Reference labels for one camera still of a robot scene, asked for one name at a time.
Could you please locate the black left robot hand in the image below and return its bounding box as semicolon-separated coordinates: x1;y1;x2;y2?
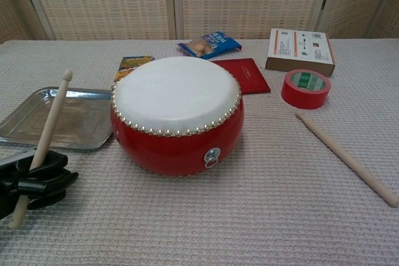
0;149;79;222

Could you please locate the wooden drumstick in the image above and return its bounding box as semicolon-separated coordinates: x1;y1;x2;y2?
295;112;399;208
8;69;74;229

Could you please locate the silver metal tray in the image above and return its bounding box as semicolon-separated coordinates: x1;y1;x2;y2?
0;87;113;152

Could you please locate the red drum with white skin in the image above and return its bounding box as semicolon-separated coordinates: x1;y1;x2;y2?
110;56;244;176

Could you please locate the yellow and blue snack box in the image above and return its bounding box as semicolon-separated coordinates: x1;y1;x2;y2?
113;55;156;83

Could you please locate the white woven tablecloth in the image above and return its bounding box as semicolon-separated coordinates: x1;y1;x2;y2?
0;38;399;266

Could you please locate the blue snack packet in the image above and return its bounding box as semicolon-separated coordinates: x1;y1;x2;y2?
176;31;243;60

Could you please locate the red certificate booklet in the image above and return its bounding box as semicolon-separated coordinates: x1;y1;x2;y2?
213;57;271;95

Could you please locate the red tape roll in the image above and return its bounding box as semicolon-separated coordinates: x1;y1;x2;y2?
281;69;332;110

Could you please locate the white cardboard box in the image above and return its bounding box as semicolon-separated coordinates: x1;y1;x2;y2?
265;27;337;77

